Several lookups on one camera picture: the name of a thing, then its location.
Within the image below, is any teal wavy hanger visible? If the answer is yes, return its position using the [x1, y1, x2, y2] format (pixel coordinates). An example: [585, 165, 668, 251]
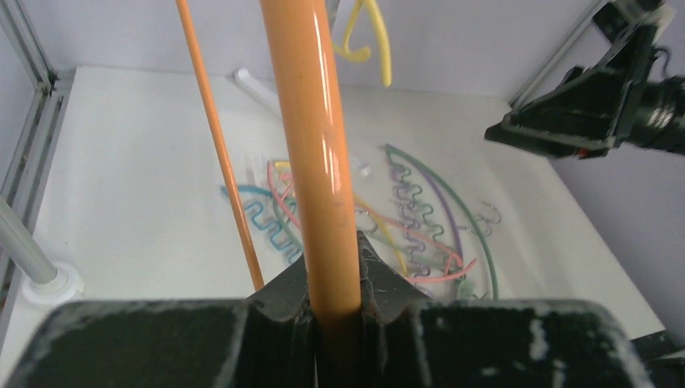
[393, 166, 483, 301]

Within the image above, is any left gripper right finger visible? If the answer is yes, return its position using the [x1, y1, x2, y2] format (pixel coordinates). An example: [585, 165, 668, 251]
[358, 234, 653, 387]

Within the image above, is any purple wavy hanger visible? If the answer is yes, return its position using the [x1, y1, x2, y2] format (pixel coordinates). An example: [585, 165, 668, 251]
[386, 154, 463, 264]

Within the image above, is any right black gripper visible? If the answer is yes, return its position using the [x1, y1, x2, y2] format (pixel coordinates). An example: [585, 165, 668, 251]
[485, 24, 684, 158]

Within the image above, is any green smooth hanger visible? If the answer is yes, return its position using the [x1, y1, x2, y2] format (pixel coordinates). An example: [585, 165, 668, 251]
[382, 144, 500, 300]

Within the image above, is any yellow smooth hanger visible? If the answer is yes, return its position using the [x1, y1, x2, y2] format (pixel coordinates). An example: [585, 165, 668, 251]
[332, 0, 393, 88]

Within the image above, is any blue wavy hanger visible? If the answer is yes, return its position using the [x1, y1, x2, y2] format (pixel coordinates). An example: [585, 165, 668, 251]
[237, 184, 303, 266]

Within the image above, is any pink hanger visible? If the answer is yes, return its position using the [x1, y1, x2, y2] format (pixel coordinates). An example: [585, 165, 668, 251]
[267, 161, 477, 284]

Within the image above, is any aluminium frame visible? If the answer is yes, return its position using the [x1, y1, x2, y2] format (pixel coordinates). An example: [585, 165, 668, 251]
[0, 0, 74, 323]

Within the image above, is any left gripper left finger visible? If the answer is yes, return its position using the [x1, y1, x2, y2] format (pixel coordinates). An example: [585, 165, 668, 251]
[6, 259, 314, 387]

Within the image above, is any chrome and white garment rack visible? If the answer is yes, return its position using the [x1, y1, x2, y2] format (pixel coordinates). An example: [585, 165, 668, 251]
[1, 68, 282, 310]

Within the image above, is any yellow wavy hanger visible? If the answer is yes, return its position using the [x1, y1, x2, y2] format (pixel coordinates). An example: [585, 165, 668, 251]
[267, 160, 410, 276]

